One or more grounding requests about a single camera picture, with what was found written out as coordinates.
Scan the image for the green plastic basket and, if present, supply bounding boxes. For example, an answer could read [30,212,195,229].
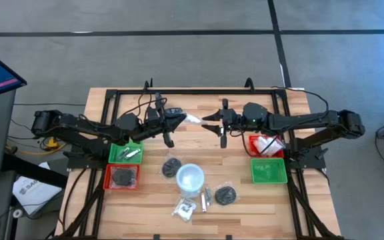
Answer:
[250,157,289,185]
[108,139,145,165]

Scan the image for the yellow power cable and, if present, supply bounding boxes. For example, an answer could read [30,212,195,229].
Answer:
[5,134,67,157]

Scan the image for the red plastic basket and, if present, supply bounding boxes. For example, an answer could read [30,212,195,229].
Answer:
[103,163,141,191]
[247,134,285,159]

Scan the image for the black aluminium table frame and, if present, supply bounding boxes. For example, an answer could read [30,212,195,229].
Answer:
[57,77,346,240]

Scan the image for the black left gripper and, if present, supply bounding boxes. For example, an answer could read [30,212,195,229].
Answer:
[145,106,188,149]

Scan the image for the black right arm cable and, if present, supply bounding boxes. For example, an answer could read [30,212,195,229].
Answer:
[227,85,329,161]

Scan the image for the white vanity pack bag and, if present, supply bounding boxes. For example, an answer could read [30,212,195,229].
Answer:
[171,196,199,223]
[183,113,203,125]
[263,135,285,157]
[253,135,273,156]

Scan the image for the white paper booklet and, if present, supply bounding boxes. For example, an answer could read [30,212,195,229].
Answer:
[11,162,63,216]

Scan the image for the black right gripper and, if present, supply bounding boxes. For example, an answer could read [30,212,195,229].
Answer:
[201,99,245,149]

